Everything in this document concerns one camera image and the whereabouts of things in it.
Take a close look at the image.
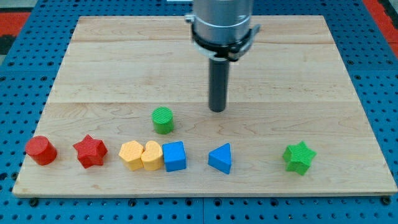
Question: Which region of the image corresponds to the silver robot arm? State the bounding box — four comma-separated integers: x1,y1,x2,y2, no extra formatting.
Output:
185,0,261,62

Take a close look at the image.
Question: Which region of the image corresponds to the blue triangle block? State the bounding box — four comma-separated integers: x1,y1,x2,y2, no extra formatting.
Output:
208,143,232,174

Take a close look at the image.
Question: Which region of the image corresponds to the green star block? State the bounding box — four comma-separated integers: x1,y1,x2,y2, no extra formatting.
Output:
282,141,317,175

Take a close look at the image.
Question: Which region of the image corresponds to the red star block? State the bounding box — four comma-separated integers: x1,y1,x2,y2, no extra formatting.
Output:
73,134,108,169

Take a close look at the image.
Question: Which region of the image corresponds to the green cylinder block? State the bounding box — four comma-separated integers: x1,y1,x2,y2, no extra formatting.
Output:
152,106,174,134

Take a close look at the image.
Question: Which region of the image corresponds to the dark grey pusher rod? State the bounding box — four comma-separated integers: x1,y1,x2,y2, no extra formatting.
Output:
208,59,229,112

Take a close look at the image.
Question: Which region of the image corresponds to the blue cube block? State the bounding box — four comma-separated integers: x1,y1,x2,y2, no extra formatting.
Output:
162,141,187,172

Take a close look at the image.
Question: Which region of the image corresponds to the yellow heart block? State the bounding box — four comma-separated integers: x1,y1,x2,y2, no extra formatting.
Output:
141,141,164,171

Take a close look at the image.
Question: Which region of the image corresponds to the wooden board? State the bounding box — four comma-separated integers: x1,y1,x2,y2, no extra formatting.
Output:
12,16,397,198

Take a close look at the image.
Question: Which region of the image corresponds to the yellow hexagon block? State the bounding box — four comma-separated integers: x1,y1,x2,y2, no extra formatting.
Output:
119,141,144,171

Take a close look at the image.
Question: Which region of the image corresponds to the red cylinder block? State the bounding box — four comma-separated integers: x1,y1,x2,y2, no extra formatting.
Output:
25,136,57,166

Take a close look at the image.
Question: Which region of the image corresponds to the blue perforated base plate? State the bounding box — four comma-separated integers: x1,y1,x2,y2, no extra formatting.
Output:
1,0,397,223

